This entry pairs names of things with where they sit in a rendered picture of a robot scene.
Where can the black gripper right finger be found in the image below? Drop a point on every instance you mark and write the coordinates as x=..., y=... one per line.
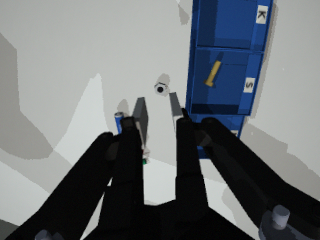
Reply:
x=279, y=210

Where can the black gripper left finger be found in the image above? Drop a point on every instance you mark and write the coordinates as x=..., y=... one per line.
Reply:
x=67, y=211

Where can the blue rack of labelled bins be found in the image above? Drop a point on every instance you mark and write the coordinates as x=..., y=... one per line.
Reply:
x=223, y=24

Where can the blue battery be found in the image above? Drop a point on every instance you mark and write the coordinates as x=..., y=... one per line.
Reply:
x=118, y=116

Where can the gold bolt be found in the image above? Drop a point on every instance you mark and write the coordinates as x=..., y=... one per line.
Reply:
x=212, y=74

